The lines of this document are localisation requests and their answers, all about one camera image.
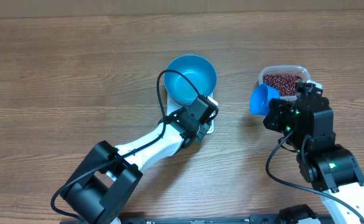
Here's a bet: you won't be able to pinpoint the blue plastic measuring scoop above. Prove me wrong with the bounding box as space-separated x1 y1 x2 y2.
250 83 280 116

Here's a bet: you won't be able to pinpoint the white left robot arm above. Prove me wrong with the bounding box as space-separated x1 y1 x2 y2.
58 95 218 223

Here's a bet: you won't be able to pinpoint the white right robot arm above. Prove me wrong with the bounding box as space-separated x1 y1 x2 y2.
263 80 364 223

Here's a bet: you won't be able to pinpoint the white digital kitchen scale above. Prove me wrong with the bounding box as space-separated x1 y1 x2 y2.
166 93 214 134

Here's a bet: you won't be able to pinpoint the teal metal bowl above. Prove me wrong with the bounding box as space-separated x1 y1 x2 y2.
164 55 218 105

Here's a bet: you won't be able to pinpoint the red adzuki beans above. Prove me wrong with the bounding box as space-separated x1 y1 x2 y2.
263 73 302 96

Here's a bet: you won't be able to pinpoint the clear plastic container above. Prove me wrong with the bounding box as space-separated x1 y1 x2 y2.
258 65 310 101

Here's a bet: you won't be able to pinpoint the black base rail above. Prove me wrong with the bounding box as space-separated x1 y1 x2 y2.
60 203 337 224

